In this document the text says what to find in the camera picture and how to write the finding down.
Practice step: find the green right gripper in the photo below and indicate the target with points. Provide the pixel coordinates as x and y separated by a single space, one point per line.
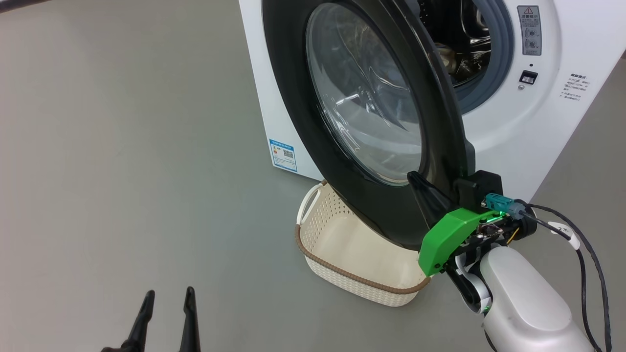
445 239

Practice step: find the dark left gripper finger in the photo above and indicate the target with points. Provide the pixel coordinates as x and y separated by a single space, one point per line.
142 327
190 327

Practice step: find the cream white garment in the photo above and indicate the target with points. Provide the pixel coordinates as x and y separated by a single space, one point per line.
444 56

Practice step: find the black round glass washer door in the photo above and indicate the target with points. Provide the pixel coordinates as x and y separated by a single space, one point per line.
293 122

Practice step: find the white front-load washing machine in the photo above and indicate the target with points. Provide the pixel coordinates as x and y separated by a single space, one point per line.
538 137

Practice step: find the black door latch socket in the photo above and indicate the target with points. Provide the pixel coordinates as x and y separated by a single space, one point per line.
528 77

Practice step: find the grey rubber door gasket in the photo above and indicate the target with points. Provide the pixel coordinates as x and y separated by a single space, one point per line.
499 58

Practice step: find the stainless steel washing machine drum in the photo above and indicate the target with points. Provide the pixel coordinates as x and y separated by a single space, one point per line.
469 44

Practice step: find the cream perforated laundry basket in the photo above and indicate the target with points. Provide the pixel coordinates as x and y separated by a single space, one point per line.
352 254

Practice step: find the blue energy label sticker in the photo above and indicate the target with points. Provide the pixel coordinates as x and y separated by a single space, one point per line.
283 155

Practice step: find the small printed text sticker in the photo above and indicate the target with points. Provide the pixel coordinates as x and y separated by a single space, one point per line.
572 87

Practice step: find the grey warning label sticker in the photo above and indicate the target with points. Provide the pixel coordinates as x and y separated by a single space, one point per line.
529 29

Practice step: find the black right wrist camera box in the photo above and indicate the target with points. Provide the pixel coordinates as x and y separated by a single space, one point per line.
481 188

